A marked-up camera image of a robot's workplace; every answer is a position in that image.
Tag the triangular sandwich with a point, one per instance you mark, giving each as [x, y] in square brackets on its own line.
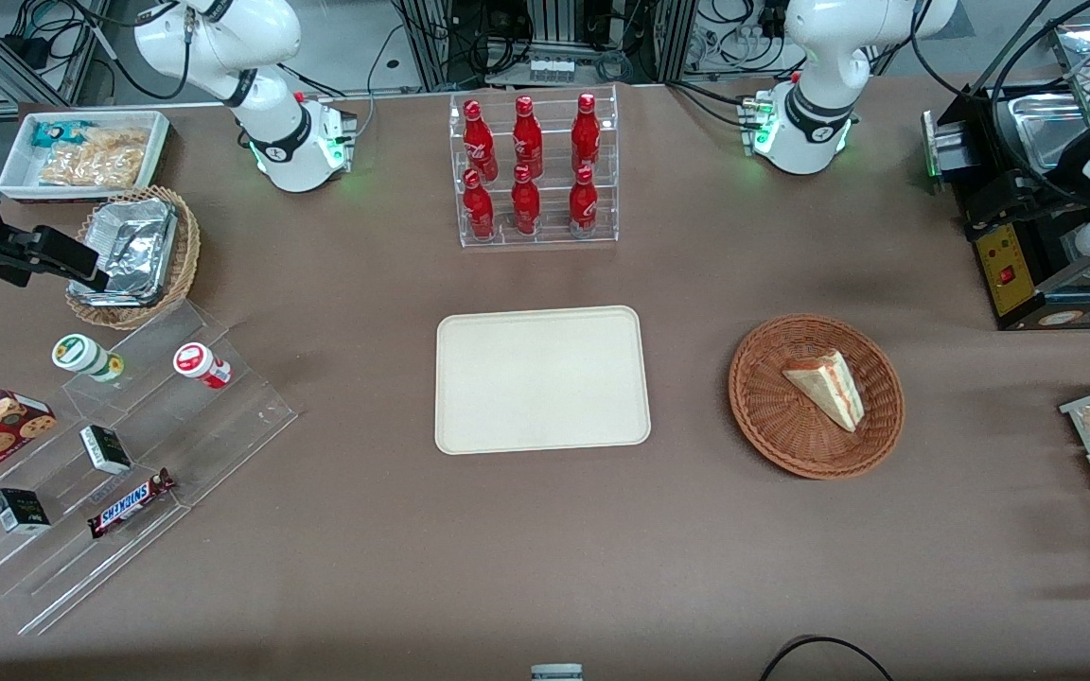
[824, 383]

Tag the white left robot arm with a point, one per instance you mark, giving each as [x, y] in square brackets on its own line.
[815, 113]

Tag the light tan wicker basket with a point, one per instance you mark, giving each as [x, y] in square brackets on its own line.
[187, 246]

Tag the cream rectangular serving tray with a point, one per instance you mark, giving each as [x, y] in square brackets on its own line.
[542, 378]

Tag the brown round wicker basket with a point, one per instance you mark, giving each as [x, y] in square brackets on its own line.
[763, 407]

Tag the stack of foil trays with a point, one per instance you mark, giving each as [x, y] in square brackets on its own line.
[133, 246]

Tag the white rectangular snack bin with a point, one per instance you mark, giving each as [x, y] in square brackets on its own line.
[20, 170]

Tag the clear bag of chips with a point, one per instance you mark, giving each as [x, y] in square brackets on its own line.
[96, 161]

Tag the green lid yogurt cup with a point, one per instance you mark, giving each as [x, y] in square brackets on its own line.
[81, 355]

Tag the blue snack packet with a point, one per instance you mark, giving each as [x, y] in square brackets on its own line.
[53, 132]

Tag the red lid yogurt cup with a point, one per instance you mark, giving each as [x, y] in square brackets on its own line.
[197, 363]

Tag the small black carton box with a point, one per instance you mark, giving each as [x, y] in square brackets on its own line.
[20, 512]
[105, 450]

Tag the clear acrylic step shelf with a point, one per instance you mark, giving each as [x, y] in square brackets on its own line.
[214, 426]

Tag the Snickers chocolate bar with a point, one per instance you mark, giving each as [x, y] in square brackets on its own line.
[129, 504]

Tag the red cola bottle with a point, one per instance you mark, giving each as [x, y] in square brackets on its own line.
[525, 206]
[586, 134]
[478, 210]
[583, 203]
[479, 142]
[527, 140]

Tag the clear acrylic bottle rack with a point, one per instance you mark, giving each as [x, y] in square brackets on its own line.
[550, 232]

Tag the white power strip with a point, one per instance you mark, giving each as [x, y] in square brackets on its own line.
[550, 68]

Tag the white grey small device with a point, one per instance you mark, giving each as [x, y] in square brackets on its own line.
[556, 672]

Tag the black sealing machine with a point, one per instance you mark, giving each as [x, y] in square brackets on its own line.
[1009, 274]

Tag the aluminium profile frame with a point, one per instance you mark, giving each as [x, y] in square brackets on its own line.
[431, 43]

